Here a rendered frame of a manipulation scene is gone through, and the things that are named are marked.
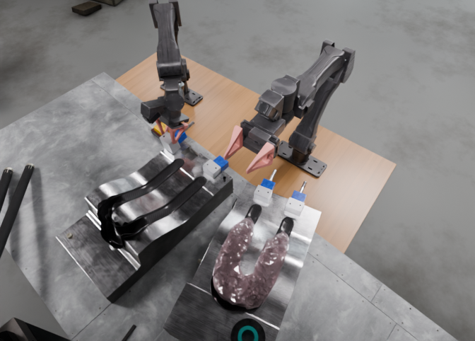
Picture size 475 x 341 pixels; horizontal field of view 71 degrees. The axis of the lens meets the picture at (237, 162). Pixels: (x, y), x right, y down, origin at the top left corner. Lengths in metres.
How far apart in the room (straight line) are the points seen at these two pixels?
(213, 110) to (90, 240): 0.69
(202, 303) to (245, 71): 2.25
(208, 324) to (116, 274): 0.31
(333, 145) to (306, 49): 1.94
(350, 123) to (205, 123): 1.45
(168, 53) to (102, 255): 0.61
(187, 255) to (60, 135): 0.73
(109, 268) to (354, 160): 0.91
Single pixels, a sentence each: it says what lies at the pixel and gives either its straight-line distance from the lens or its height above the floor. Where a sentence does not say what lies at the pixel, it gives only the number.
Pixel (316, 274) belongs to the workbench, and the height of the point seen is 0.80.
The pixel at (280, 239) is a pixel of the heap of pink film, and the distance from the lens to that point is 0.99.
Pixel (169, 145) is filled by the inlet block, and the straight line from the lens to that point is 1.13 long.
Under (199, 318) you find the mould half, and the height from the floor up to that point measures 0.91.
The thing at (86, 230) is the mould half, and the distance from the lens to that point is 1.13.
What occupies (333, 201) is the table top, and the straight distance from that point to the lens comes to 1.20.
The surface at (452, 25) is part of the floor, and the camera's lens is 4.01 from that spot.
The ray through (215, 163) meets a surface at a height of 0.92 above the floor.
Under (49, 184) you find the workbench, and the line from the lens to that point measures 1.36.
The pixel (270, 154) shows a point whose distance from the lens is 0.76.
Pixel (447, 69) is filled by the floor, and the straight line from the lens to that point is 3.40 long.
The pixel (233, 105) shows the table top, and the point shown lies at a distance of 1.44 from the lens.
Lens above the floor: 1.80
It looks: 54 degrees down
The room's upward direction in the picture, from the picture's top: straight up
